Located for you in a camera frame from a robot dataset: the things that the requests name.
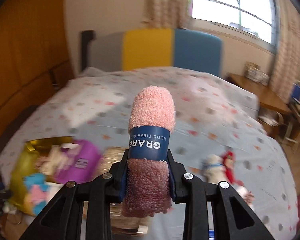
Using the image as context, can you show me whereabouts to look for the wooden wardrobe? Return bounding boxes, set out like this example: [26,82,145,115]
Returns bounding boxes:
[0,0,74,153]

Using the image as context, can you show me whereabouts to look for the group of small white boxes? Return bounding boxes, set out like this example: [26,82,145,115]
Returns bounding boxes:
[245,62,269,85]

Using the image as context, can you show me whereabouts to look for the beige starfish print curtain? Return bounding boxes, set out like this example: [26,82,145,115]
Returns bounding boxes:
[147,0,194,29]

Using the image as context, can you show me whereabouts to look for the barred window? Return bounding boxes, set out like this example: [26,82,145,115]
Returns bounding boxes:
[189,0,278,54]

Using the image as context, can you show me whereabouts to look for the pink brown satin scrunchie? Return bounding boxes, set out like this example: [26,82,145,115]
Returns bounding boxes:
[240,186,255,205]

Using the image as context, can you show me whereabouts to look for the cream gloves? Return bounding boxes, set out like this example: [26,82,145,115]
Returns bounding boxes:
[36,144,70,175]

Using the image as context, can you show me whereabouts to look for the purple carton box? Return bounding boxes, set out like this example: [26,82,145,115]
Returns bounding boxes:
[49,140,103,184]

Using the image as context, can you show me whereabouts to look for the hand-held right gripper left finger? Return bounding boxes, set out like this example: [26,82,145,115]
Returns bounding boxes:
[19,149,129,240]

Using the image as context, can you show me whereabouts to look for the gold metal tin tray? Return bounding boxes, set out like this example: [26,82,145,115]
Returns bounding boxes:
[9,136,77,217]

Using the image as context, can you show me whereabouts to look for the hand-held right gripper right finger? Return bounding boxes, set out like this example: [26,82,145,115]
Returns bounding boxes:
[166,149,275,240]

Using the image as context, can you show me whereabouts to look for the red haired small doll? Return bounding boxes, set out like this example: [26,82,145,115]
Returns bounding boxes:
[221,151,243,184]

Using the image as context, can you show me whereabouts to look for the grey yellow blue headboard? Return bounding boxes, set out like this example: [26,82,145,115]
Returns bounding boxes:
[89,28,223,78]

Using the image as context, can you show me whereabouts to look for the white socks pair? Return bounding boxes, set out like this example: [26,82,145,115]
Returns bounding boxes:
[202,154,230,184]

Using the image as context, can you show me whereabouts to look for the wooden desk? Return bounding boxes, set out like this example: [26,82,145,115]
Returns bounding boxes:
[226,73,293,117]

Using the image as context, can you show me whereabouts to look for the pink towel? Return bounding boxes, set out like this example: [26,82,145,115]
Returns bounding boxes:
[121,85,177,218]

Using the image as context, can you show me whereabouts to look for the blue plush toy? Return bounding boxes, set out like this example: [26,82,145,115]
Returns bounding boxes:
[22,174,50,215]

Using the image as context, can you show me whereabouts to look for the white metal frame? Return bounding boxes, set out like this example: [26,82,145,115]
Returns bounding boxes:
[259,110,299,144]

